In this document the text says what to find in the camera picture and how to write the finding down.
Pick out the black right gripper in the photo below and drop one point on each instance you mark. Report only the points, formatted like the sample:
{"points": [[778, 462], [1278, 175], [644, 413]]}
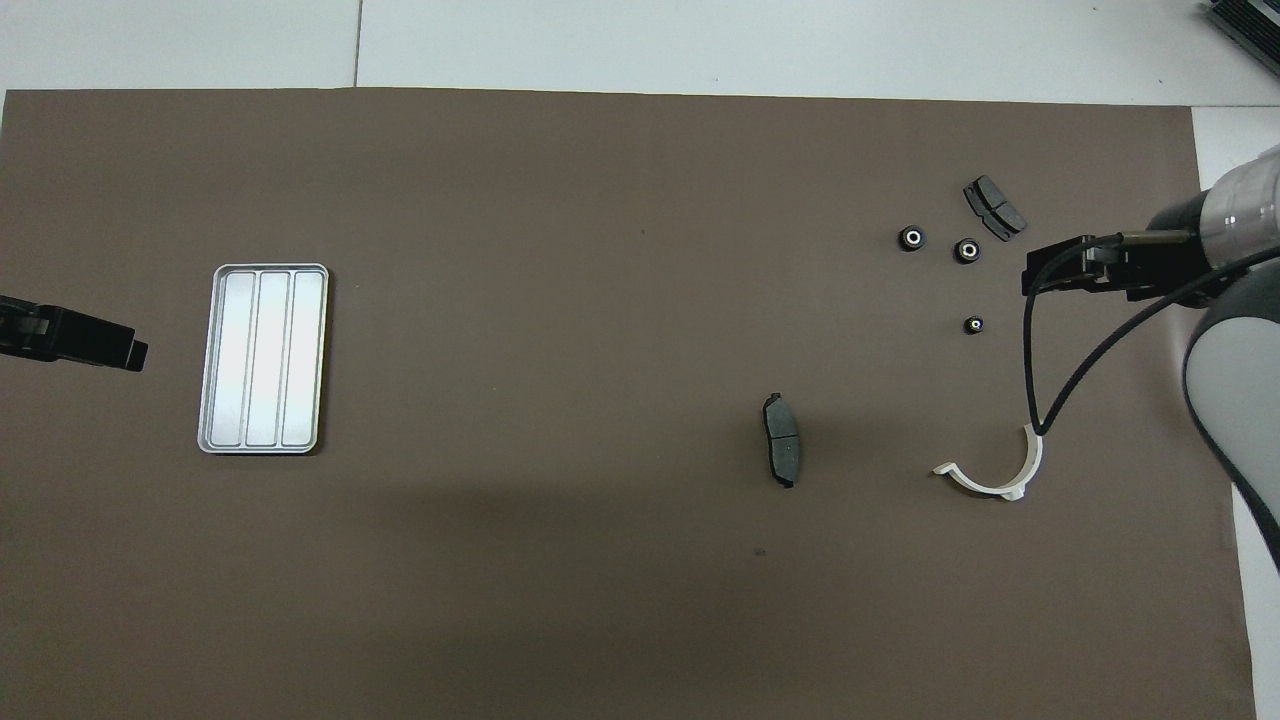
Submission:
{"points": [[1175, 260]]}

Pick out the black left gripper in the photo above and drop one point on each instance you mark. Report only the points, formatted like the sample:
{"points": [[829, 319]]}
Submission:
{"points": [[25, 325]]}

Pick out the black bearing gear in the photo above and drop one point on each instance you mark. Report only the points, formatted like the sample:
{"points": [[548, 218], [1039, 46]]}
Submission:
{"points": [[912, 238], [974, 325], [967, 250]]}

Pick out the silver metal tray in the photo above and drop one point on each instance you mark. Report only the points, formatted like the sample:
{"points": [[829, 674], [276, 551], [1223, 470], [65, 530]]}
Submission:
{"points": [[262, 360]]}

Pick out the short grey brake pad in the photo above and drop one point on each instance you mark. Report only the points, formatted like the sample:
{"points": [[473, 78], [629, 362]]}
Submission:
{"points": [[995, 208]]}

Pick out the black ridged device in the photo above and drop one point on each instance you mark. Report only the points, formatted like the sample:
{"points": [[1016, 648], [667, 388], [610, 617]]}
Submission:
{"points": [[1250, 25]]}

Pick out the long grey brake pad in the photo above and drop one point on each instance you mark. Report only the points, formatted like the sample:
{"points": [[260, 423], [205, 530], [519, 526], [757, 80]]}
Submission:
{"points": [[783, 440]]}

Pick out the brown table mat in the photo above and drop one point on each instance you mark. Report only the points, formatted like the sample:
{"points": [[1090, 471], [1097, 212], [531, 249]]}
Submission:
{"points": [[500, 550]]}

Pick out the white curved plastic bracket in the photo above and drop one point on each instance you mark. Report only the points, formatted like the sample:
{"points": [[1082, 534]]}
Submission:
{"points": [[1030, 465]]}

